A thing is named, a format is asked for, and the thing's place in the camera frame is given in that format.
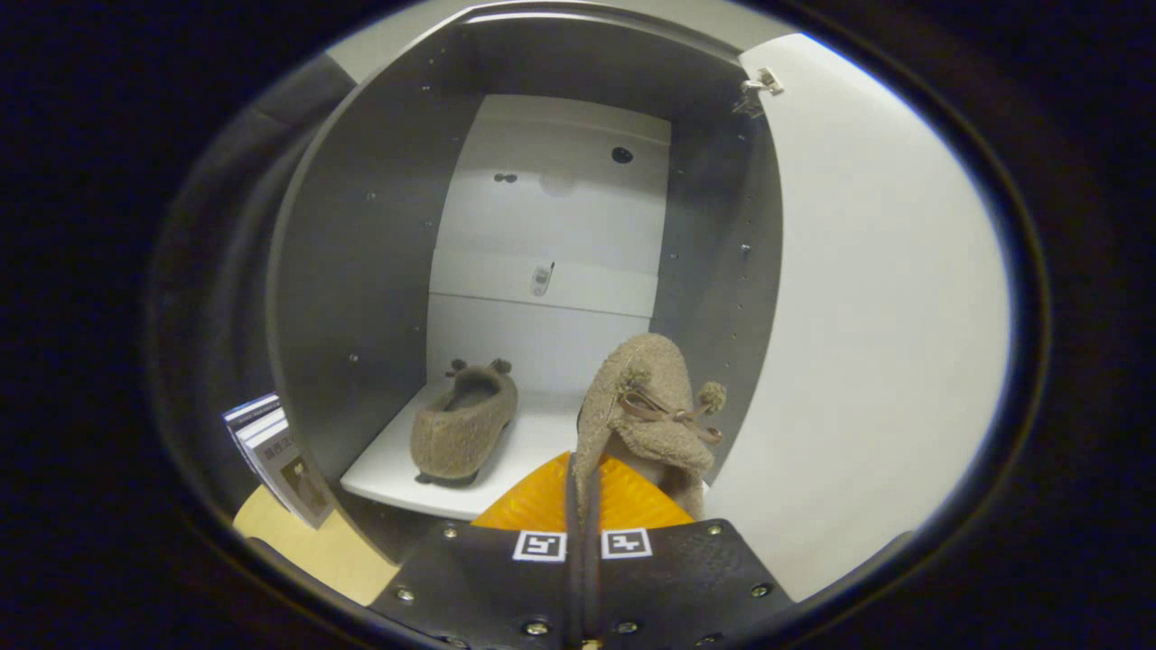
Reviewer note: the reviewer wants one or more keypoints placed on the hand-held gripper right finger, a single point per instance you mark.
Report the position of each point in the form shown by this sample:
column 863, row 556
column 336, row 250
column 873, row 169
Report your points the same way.
column 677, row 578

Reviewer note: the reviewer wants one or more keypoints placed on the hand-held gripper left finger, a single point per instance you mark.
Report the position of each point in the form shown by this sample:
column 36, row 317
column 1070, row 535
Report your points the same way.
column 573, row 587

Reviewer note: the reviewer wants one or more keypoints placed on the brown fuzzy shoe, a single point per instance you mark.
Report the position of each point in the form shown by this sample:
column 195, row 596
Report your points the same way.
column 461, row 424
column 650, row 379

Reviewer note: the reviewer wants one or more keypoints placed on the white shoe cabinet door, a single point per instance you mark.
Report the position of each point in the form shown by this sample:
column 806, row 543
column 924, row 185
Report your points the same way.
column 867, row 316

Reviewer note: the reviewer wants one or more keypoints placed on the dark grey shoe cabinet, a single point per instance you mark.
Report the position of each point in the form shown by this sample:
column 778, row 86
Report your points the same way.
column 361, row 271

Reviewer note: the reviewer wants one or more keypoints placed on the metal door hinge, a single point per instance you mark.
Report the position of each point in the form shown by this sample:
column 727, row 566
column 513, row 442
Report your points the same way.
column 760, row 88

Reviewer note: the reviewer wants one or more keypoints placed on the book with portrait cover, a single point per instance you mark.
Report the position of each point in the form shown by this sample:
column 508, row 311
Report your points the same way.
column 293, row 474

